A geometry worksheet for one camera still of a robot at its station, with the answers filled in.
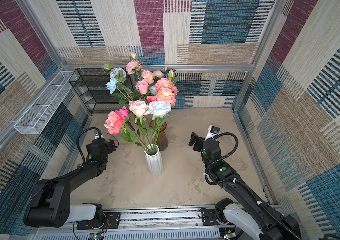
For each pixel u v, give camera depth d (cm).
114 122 54
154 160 73
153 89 74
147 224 73
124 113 59
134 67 70
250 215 54
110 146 81
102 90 111
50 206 42
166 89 61
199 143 68
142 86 68
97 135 77
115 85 70
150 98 65
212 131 65
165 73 77
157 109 55
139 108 56
